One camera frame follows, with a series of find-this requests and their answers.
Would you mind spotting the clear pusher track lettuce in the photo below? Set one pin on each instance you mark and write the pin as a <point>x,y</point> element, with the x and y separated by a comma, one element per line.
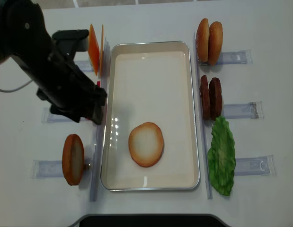
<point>264,165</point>

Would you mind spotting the bun half inner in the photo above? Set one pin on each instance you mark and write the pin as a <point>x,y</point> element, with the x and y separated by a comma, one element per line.
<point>202,40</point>

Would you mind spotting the bread slice on pusher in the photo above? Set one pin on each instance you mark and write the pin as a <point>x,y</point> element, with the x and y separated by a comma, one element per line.
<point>73,160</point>

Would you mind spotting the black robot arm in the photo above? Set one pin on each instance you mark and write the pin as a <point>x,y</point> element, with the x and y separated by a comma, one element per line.
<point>23,35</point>

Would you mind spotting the clear right divider rail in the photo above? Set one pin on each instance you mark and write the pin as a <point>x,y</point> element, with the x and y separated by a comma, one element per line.
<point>202,127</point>

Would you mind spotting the clear divider rail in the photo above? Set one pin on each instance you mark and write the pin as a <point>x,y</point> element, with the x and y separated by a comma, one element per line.
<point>100,128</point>
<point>202,127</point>

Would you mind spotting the toasted bread slice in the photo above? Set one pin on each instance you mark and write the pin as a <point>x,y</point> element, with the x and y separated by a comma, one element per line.
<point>146,144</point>

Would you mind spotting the orange cheese slice outer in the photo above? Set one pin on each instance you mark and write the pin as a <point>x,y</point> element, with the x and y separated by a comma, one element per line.
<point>94,52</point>

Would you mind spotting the clear pusher track bun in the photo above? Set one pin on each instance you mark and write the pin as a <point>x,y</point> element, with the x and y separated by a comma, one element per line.
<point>239,57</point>

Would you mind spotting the white rectangular tray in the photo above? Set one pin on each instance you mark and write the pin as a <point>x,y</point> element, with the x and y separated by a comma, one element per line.
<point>150,82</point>

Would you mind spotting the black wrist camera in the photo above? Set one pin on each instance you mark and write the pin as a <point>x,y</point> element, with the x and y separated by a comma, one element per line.
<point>71,41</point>

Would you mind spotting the bun half outer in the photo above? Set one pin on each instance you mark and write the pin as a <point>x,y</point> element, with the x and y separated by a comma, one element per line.
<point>215,42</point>

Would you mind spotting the brown meat patty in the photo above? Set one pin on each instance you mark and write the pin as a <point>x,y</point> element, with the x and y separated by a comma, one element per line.
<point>204,93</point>
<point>215,94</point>

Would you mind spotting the orange cheese slice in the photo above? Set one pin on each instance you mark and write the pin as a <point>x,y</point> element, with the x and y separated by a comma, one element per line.
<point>101,52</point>
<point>94,52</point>

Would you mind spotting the green lettuce leaf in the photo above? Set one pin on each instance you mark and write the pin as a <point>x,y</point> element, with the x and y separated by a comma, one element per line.
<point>221,157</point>

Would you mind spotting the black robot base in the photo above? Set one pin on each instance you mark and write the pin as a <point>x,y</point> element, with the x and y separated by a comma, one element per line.
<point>149,220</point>

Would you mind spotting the orange cheese slice inner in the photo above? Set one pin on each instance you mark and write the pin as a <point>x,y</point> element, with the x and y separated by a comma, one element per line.
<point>101,52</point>

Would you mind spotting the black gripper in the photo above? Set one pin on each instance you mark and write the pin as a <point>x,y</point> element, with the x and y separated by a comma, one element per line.
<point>69,91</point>

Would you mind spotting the clear pusher track bread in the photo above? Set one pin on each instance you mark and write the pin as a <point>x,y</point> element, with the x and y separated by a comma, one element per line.
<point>46,169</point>

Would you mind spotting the brown meat patty inner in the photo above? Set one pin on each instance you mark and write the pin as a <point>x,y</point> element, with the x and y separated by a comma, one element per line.
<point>204,93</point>

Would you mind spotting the clear pusher track cheese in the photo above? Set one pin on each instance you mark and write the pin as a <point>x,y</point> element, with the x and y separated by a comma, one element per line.
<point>84,66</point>

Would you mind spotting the bun half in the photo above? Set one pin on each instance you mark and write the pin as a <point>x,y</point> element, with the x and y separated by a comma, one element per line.
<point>215,42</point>
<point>202,40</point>

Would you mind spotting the clear left divider rail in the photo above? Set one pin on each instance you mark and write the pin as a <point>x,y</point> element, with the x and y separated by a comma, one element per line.
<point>100,128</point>

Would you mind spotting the clear pusher track patty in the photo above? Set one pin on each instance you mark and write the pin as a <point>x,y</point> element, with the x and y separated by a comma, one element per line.
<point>251,110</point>

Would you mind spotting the brown meat patty outer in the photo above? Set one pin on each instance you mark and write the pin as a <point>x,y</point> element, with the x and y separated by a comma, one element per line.
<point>215,94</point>

